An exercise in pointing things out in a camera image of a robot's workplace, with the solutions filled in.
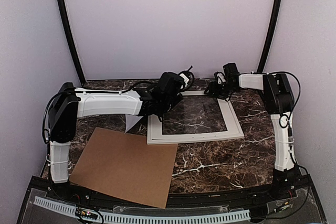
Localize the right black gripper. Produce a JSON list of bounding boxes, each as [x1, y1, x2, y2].
[[208, 81, 237, 100]]

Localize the clear acrylic sheet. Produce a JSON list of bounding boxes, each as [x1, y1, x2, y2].
[[162, 95, 227, 135]]

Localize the white picture frame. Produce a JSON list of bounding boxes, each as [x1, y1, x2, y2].
[[147, 99, 244, 145]]

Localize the white mat board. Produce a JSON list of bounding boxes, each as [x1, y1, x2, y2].
[[147, 91, 244, 145]]

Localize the dark landscape photo print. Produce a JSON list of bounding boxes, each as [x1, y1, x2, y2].
[[124, 114, 143, 133]]

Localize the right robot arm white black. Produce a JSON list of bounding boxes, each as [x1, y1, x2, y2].
[[204, 63, 300, 172]]

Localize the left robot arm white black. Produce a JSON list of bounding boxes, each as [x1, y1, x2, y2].
[[41, 72, 189, 201]]

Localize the brown cardboard backing board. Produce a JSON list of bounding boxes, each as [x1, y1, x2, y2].
[[70, 127, 177, 209]]

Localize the small green circuit board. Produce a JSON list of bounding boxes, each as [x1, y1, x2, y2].
[[75, 208, 98, 220]]

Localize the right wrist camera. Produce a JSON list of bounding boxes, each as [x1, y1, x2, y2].
[[214, 71, 226, 84]]

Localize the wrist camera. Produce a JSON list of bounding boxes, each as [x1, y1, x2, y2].
[[214, 71, 226, 84], [178, 66, 195, 91]]

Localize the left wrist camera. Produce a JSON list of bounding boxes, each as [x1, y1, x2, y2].
[[178, 66, 195, 91]]

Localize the black front rail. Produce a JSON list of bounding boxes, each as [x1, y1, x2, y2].
[[47, 183, 297, 208]]

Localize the right black corner post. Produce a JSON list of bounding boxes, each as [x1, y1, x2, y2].
[[256, 0, 281, 73]]

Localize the black corner post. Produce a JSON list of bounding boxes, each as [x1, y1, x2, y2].
[[57, 0, 86, 85], [256, 0, 281, 73]]

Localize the white slotted cable duct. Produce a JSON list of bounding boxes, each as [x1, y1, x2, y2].
[[33, 196, 250, 224]]

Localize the left black corner post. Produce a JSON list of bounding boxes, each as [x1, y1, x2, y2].
[[57, 0, 86, 85]]

